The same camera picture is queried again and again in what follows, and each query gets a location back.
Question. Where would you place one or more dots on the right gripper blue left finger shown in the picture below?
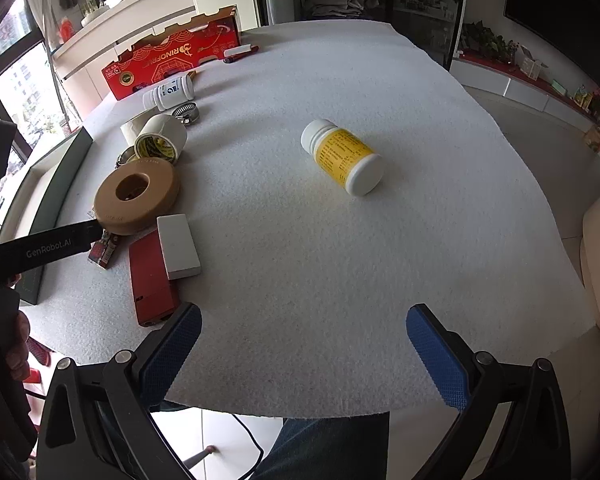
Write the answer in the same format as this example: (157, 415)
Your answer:
(140, 383)

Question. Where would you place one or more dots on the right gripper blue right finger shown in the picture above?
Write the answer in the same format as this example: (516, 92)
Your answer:
(453, 368)

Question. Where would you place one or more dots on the red rectangular case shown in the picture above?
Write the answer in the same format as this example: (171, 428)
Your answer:
(155, 296)

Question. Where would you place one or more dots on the dark red patterned packet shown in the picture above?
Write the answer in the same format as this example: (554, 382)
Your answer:
(103, 250)

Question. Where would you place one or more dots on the tan wooden ring disc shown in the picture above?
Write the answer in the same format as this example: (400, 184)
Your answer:
(134, 195)

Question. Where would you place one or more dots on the white tape roll blue-red core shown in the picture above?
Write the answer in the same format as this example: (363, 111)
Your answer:
(131, 129)

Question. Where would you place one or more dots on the grey rectangular block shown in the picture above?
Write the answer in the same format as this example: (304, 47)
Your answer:
(179, 253)

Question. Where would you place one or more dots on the white tape roll yellow core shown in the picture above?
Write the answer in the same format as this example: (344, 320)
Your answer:
(163, 136)

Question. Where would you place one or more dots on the blue label white pill bottle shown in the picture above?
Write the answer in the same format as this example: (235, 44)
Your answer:
(171, 94)

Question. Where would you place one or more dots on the yellow label white pill bottle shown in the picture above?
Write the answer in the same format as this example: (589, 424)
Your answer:
(343, 156)

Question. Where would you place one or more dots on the person left hand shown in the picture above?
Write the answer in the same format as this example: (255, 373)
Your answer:
(18, 354)

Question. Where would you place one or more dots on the dark green tray box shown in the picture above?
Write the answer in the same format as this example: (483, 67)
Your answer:
(37, 205)

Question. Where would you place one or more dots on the pink slippers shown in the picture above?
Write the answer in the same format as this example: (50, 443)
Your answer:
(40, 352)

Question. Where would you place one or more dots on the person leg in jeans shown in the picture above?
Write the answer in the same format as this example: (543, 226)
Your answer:
(329, 448)

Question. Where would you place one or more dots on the red cardboard fruit box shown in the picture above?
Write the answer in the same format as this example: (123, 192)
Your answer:
(180, 48)

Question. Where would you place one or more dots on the small dark red object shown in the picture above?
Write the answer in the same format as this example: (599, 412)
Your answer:
(229, 59)

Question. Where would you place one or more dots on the small white eraser block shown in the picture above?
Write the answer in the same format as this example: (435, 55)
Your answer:
(239, 50)

